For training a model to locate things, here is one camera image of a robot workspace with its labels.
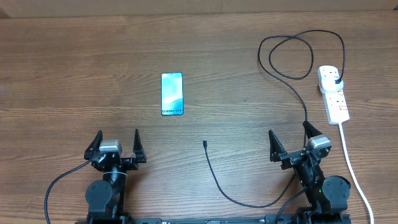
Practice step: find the white charger plug adapter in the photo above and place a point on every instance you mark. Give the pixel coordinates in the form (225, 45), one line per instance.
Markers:
(329, 84)

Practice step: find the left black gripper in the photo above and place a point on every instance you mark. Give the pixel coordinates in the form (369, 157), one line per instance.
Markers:
(140, 156)

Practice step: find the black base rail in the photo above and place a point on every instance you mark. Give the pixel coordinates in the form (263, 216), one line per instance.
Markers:
(214, 221)

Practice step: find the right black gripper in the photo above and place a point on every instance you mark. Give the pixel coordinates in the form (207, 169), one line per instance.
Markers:
(278, 154)

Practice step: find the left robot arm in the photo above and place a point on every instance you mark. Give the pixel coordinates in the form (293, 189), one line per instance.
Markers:
(105, 197)

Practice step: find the Samsung Galaxy smartphone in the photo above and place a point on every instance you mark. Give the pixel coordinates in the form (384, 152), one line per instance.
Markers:
(172, 100)

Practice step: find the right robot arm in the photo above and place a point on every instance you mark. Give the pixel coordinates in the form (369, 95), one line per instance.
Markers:
(327, 196)

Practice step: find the white power strip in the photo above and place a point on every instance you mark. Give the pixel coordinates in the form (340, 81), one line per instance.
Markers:
(334, 102)

